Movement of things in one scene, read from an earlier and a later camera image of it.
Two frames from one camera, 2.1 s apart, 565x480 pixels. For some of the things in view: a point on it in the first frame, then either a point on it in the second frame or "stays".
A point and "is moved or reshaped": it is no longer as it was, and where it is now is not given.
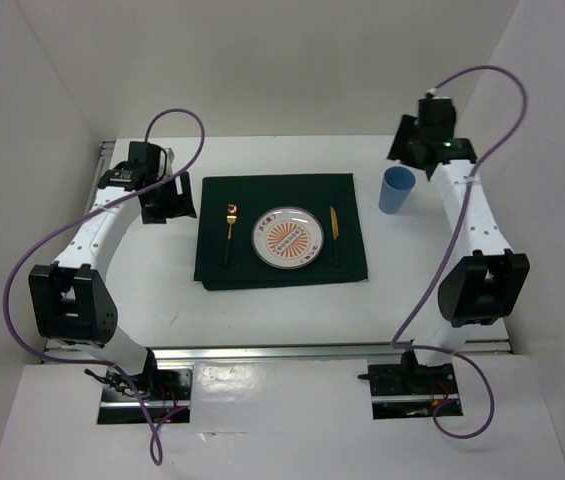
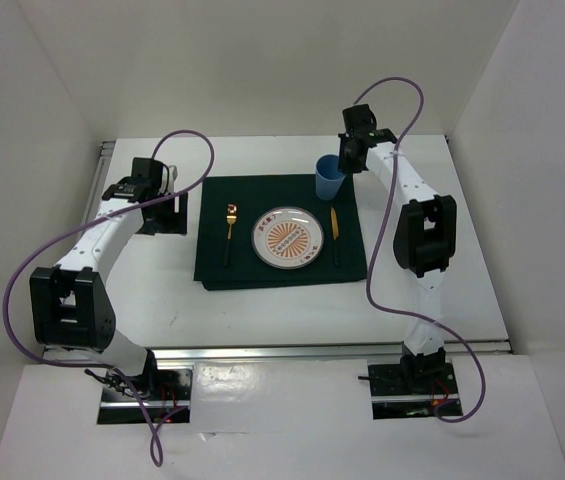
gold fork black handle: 231,217 stays
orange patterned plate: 287,237 stays
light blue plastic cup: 397,183 is moved or reshaped
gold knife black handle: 335,231 stays
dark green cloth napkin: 258,195 stays
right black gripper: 397,151 → 349,168
